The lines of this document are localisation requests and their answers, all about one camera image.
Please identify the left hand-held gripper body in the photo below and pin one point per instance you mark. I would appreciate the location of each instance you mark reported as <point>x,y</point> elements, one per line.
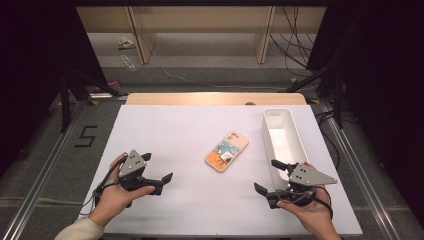
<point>132,165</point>

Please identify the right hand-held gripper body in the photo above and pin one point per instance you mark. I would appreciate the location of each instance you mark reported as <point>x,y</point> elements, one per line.
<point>308,176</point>

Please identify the white plastic bin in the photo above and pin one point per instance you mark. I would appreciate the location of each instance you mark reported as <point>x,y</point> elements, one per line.
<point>283,140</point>

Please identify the orange patterned phone case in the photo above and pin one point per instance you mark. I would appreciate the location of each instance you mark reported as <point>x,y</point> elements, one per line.
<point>226,151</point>

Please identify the person's left hand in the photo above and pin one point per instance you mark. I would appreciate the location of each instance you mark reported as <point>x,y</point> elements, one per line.
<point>113,200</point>

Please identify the person's right hand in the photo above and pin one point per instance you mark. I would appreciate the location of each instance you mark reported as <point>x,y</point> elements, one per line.
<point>315,216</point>

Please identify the white table mat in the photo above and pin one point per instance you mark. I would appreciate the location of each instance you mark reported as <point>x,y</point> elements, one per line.
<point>186,200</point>

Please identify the yellow tape piece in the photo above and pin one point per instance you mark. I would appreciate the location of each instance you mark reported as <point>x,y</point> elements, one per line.
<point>315,101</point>
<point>94,102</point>
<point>293,80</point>

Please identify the pink object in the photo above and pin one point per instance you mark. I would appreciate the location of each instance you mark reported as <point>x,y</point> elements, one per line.
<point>111,85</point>

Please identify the light wooden table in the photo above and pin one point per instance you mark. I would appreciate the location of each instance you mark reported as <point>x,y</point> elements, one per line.
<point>213,99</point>

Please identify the black metal stand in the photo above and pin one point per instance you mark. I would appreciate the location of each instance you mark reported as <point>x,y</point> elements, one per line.
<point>306,80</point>
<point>65,103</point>

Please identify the clear plastic bottle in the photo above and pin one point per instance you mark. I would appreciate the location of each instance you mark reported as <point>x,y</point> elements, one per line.
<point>129,63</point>

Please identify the black curtain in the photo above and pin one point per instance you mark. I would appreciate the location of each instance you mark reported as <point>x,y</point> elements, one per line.
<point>383,83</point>
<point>33,66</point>

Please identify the beige wooden shelf unit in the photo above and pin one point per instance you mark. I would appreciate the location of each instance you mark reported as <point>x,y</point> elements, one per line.
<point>200,20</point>

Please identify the aluminium floor rail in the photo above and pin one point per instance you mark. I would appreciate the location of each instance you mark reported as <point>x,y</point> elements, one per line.
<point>43,173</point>
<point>363,180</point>

